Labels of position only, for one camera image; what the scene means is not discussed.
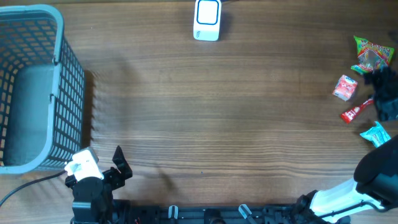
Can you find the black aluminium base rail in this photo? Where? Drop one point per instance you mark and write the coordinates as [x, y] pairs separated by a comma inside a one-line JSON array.
[[243, 214]]

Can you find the grey plastic mesh basket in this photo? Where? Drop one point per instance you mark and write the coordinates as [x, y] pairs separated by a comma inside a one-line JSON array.
[[42, 91]]

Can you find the Haribo gummy bag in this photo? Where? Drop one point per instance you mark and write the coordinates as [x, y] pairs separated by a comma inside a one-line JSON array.
[[371, 56]]

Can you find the teal white tissue pack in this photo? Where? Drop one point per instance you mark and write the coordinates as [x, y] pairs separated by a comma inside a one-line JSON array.
[[376, 134]]

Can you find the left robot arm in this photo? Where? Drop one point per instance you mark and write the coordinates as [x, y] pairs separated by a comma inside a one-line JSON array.
[[93, 189]]

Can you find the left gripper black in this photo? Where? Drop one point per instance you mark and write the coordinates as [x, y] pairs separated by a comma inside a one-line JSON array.
[[112, 173]]

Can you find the red stick sachet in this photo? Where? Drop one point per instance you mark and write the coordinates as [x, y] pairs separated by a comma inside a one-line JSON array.
[[350, 115]]

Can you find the white barcode scanner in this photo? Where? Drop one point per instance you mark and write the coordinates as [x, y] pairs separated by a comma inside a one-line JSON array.
[[207, 18]]

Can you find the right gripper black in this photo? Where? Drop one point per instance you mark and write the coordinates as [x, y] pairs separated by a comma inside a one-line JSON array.
[[389, 106]]

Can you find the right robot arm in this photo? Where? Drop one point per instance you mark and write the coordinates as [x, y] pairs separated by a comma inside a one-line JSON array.
[[374, 183]]

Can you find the small red white box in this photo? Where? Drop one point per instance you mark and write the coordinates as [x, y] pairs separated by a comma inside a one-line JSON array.
[[345, 88]]

